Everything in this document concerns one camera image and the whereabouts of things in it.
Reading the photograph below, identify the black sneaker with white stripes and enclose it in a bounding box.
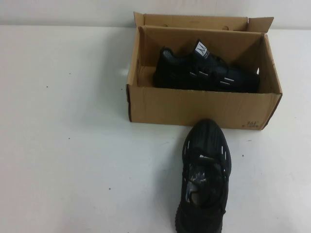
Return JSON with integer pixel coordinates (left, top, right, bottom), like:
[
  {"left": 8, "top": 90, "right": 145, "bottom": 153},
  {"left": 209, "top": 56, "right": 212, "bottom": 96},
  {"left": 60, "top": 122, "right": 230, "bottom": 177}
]
[
  {"left": 152, "top": 38, "right": 260, "bottom": 93},
  {"left": 174, "top": 118, "right": 234, "bottom": 233}
]

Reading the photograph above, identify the brown cardboard shoe box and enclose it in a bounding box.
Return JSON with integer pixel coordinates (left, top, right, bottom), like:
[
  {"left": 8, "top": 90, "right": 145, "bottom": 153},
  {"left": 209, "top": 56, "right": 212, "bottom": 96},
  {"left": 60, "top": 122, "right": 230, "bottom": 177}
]
[{"left": 126, "top": 11, "right": 284, "bottom": 129}]

